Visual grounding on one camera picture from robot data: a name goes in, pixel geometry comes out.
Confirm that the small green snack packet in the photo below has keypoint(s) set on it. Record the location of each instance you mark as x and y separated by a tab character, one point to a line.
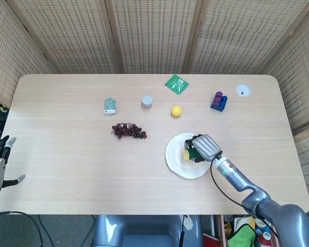
110	105

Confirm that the red and white bottle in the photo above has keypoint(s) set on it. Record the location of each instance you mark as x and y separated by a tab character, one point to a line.
264	239

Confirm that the green square sachet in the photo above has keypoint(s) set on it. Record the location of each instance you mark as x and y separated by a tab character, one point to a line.
177	84

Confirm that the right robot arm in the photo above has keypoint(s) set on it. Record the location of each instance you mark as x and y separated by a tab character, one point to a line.
257	195

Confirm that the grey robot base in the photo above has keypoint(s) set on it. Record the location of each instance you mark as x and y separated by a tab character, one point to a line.
146	231

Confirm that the purple and blue block stack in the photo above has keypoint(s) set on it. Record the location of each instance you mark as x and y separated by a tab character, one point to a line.
219	101

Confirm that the green yellow sponge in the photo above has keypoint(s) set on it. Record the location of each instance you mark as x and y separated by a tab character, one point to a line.
190	154

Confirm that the grey round tin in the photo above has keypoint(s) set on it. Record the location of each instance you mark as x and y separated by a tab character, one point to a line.
147	101

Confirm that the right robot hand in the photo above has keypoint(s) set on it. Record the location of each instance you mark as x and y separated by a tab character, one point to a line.
204	148

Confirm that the white round plate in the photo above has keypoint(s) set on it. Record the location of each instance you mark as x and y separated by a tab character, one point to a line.
179	159

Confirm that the yellow ball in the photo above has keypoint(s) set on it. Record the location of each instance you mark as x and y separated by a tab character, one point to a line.
176	111

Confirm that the bamboo folding screen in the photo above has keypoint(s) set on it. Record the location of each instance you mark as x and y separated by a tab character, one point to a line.
154	36

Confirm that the dark red grape bunch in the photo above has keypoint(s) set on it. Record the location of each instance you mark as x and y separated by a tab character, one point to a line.
128	130

